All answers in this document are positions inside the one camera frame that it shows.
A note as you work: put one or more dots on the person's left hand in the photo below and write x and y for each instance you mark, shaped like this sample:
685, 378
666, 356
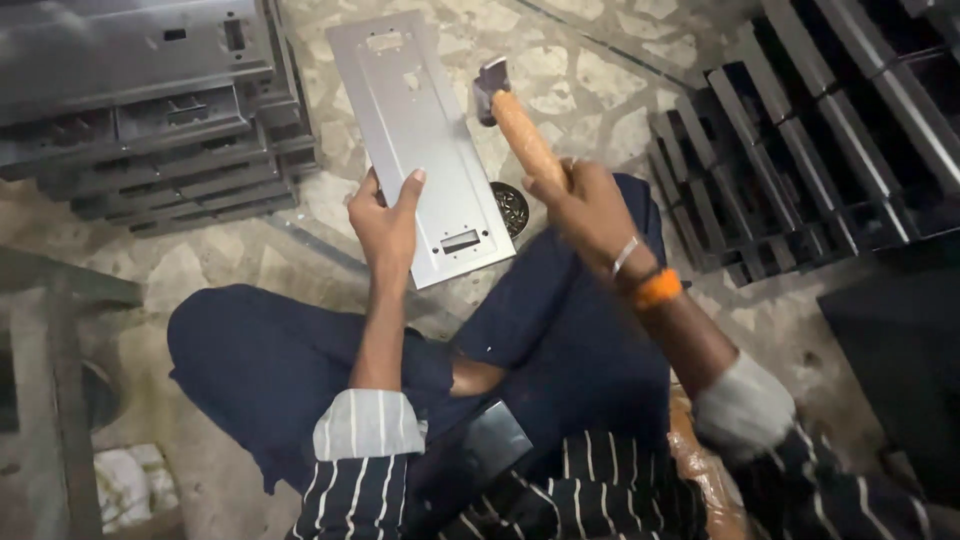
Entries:
384, 225

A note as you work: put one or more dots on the brown plastic wrapped seat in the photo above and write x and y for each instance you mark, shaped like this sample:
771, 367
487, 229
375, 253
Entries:
701, 469

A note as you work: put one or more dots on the grey sheet metal panel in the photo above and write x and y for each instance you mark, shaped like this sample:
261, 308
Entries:
420, 142

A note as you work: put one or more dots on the black metal block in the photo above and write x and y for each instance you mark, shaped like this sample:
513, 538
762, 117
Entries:
469, 454

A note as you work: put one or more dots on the orange thread wristband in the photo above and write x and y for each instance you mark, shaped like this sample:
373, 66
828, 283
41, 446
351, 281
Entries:
657, 288

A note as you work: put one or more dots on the black metal box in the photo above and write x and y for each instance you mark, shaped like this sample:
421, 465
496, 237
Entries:
896, 375

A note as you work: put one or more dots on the grey metal stand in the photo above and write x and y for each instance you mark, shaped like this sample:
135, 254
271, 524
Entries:
52, 390

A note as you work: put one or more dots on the stack of black metal channels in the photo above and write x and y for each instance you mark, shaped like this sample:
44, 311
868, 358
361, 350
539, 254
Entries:
810, 142

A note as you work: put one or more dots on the person's right hand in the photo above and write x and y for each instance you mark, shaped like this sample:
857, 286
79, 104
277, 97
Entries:
592, 217

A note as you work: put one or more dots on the round bowl of small screws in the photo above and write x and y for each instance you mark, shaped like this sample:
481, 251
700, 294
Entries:
511, 208

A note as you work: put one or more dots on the silver wrist bangle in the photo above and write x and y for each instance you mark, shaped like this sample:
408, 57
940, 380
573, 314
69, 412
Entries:
624, 255

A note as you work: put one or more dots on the stack of grey metal panels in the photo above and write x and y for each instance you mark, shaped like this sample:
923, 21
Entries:
150, 112

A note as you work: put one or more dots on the white crumpled cloth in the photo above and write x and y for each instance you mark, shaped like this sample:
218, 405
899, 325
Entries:
133, 484

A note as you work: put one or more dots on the person's right fingers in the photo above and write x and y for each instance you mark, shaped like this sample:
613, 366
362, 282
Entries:
544, 187

